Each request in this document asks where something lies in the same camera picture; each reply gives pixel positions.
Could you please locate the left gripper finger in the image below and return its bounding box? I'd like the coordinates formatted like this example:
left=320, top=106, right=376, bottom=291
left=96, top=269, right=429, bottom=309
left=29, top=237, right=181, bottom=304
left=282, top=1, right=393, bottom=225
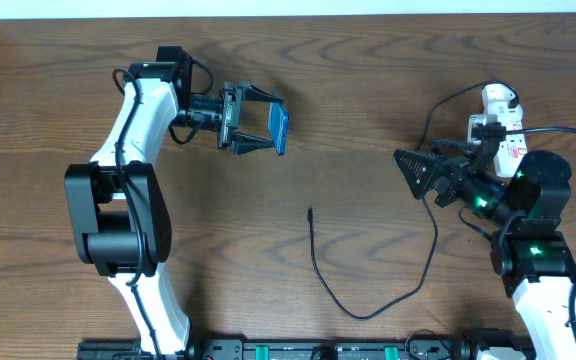
left=240, top=81, right=283, bottom=104
left=230, top=132, right=274, bottom=155

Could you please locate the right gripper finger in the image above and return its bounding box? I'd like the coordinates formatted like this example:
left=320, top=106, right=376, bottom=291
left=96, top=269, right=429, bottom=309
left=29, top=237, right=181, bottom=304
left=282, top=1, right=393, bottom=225
left=393, top=149, right=445, bottom=200
left=431, top=138, right=476, bottom=153

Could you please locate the blue Samsung Galaxy smartphone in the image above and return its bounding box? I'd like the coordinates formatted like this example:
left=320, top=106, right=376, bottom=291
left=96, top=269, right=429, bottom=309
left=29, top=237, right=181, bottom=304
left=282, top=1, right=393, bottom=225
left=268, top=103, right=290, bottom=156

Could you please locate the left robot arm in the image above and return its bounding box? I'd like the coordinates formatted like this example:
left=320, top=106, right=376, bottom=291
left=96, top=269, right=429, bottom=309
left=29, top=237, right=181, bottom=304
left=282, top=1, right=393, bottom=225
left=64, top=46, right=289, bottom=359

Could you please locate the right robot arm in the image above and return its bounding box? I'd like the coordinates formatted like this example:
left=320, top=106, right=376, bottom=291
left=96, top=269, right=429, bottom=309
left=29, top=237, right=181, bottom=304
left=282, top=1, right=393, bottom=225
left=393, top=133, right=576, bottom=359

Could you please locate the white power strip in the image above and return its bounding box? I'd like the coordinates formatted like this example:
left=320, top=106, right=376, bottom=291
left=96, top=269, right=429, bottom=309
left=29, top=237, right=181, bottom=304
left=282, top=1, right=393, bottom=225
left=485, top=101, right=528, bottom=178

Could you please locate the white USB wall charger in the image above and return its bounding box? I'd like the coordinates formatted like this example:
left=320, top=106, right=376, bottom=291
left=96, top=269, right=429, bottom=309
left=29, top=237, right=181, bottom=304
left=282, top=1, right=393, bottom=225
left=481, top=83, right=523, bottom=115

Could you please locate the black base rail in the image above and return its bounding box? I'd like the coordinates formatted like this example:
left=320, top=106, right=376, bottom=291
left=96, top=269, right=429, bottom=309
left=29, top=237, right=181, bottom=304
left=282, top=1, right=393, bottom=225
left=76, top=335, right=534, bottom=360

